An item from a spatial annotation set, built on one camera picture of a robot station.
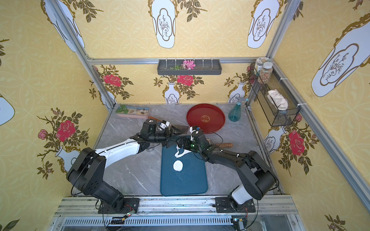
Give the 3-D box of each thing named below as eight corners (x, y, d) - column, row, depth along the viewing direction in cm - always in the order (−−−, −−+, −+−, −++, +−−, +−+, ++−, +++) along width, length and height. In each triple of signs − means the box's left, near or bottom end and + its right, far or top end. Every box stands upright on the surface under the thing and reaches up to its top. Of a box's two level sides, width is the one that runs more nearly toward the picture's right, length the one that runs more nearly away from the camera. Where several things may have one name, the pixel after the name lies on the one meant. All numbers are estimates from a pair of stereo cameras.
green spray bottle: (226, 118, 114) (233, 97, 97) (231, 114, 117) (238, 93, 100) (234, 123, 111) (243, 103, 94) (239, 119, 113) (247, 98, 97)
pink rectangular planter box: (114, 119, 115) (112, 115, 111) (119, 108, 122) (117, 104, 119) (149, 119, 115) (148, 115, 111) (151, 108, 122) (150, 104, 119)
